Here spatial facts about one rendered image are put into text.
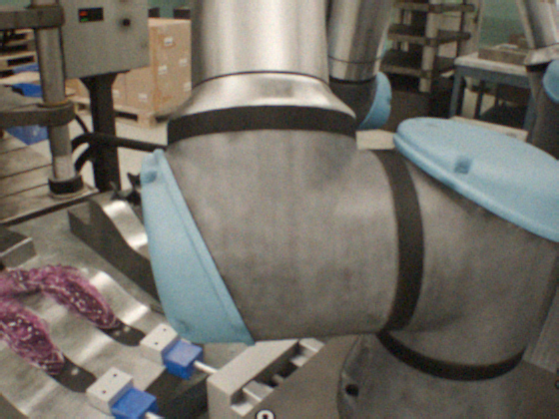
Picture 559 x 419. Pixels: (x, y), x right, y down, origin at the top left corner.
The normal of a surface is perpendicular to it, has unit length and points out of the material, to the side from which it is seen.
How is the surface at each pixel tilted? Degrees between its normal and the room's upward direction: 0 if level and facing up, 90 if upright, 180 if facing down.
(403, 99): 90
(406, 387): 72
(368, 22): 110
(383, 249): 67
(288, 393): 0
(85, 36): 90
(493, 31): 90
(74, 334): 28
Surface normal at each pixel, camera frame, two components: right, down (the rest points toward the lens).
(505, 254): 0.02, 0.39
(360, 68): 0.18, 0.72
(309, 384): 0.03, -0.90
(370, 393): -0.83, -0.10
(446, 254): 0.14, 0.07
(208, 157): -0.47, -0.01
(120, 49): 0.73, 0.32
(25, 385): 0.40, -0.72
